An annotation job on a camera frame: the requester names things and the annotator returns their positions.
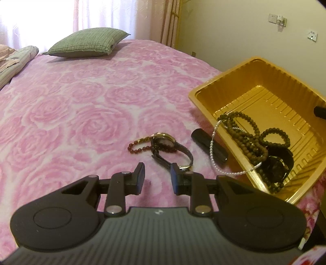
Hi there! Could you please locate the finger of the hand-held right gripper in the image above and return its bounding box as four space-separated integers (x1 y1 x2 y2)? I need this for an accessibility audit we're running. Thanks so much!
313 105 326 119

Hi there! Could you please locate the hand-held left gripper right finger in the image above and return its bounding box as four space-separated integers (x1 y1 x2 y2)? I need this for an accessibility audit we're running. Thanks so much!
170 163 253 218

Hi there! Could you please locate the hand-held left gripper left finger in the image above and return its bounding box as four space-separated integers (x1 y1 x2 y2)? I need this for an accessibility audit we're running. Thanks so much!
62 162 146 217

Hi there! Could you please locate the dark red bead bracelet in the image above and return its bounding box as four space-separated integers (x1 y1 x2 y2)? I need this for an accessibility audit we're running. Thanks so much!
128 137 178 155

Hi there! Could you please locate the gold wristwatch with dark strap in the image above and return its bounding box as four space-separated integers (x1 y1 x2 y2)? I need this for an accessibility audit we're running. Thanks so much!
149 132 194 171

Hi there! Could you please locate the gold plastic tray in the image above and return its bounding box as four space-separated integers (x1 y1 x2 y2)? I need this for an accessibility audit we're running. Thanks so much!
188 56 326 205

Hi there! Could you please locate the white pearl bracelet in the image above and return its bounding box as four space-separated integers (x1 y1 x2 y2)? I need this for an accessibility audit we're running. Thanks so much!
209 119 263 176

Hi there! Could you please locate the brown bead necklace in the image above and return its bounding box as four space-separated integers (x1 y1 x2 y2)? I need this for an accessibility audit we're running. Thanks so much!
257 127 291 194

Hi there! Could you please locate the black wristwatch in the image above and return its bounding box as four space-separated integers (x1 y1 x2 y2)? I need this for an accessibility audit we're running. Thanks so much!
262 147 295 184

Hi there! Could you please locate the long dark bead necklace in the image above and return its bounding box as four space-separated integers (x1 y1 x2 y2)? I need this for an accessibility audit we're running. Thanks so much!
216 111 270 165

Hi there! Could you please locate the black tube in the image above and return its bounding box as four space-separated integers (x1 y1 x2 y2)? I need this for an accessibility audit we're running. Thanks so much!
191 128 228 164

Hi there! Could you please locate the pink rose blanket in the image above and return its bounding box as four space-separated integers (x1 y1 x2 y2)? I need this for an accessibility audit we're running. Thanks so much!
0 38 326 255

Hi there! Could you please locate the green checkered pillow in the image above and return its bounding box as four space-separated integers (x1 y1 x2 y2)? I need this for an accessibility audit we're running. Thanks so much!
43 27 131 58

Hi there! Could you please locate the white sheer curtain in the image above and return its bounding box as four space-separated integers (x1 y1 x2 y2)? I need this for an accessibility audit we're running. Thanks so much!
0 0 166 49

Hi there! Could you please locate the folded grey-green quilt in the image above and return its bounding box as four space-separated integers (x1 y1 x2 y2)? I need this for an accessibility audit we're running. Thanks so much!
0 46 39 90

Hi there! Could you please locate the wall socket with plug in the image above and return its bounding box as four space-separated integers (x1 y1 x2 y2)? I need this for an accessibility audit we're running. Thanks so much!
268 13 288 27

